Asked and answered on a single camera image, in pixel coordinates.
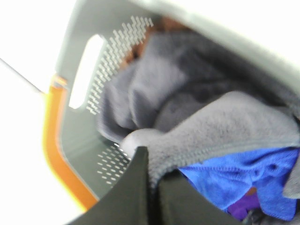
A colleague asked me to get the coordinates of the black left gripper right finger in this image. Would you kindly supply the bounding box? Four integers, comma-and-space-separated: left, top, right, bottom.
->
158, 171, 241, 225

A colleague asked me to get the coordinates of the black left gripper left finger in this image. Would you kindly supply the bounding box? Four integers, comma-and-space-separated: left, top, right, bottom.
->
70, 147, 149, 225

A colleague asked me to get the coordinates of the orange basket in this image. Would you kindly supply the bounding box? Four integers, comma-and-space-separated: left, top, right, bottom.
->
42, 73, 98, 212

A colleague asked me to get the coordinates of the dark grey towel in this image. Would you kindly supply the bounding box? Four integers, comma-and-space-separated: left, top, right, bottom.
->
97, 31, 300, 191

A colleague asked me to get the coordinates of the grey perforated plastic basket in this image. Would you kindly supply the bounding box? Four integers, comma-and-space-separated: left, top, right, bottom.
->
56, 0, 300, 200

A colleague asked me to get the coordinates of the brown cloth in basket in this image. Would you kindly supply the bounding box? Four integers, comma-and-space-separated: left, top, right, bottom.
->
122, 17, 190, 66

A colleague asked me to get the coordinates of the blue towel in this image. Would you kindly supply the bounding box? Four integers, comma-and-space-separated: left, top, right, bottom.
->
179, 148, 299, 221

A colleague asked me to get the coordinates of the purple cloth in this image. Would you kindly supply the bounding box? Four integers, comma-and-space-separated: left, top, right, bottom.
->
227, 194, 260, 221

